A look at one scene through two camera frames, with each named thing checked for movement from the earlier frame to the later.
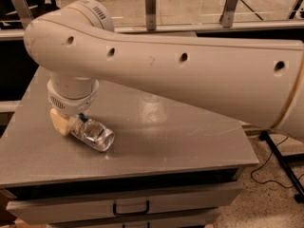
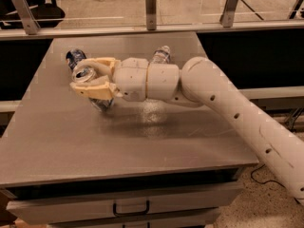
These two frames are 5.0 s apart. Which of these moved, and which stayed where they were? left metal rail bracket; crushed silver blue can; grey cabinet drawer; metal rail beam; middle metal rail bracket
Moved: crushed silver blue can
Stayed: metal rail beam; left metal rail bracket; grey cabinet drawer; middle metal rail bracket
